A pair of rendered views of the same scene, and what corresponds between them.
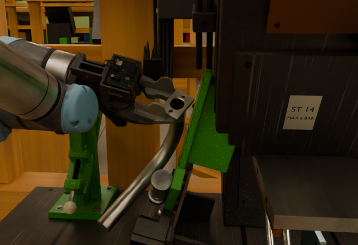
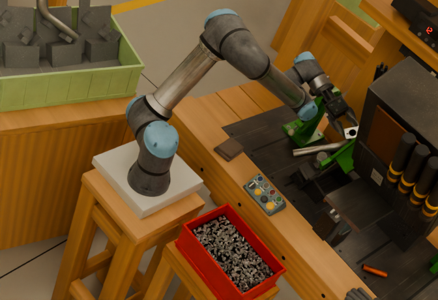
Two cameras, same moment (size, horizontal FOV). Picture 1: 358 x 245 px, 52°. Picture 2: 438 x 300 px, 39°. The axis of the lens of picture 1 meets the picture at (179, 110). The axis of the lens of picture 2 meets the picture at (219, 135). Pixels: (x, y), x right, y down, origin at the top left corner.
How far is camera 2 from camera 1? 1.70 m
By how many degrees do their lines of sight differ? 36
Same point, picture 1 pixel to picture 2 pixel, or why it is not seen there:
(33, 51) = (312, 70)
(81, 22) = not seen: outside the picture
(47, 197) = (289, 115)
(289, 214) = (330, 198)
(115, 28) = (378, 59)
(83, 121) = (304, 117)
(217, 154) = (347, 165)
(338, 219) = (341, 210)
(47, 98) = (296, 105)
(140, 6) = (397, 59)
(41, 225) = (276, 129)
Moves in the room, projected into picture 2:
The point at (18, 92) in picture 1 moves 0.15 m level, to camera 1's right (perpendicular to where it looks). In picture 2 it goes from (287, 101) to (318, 129)
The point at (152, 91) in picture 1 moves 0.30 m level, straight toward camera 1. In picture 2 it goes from (349, 118) to (306, 150)
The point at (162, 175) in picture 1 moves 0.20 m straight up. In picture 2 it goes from (323, 154) to (348, 116)
